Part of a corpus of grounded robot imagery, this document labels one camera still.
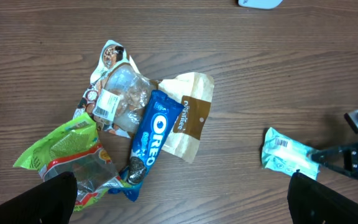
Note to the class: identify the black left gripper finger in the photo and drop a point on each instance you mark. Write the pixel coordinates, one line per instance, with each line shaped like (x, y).
(50, 202)

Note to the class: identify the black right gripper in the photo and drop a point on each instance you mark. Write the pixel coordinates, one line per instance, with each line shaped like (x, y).
(310, 202)

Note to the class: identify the white snack packet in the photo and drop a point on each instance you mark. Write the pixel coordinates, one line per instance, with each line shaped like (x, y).
(283, 154)

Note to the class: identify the green snack packet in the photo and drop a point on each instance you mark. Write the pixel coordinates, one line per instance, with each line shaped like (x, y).
(75, 147)

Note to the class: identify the beige pastry snack packet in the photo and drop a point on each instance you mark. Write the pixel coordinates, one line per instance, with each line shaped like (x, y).
(118, 94)

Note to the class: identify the blue oreo packet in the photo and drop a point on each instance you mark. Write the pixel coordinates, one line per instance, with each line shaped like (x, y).
(158, 120)

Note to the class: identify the white barcode scanner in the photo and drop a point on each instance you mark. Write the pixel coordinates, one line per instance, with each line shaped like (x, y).
(260, 4)

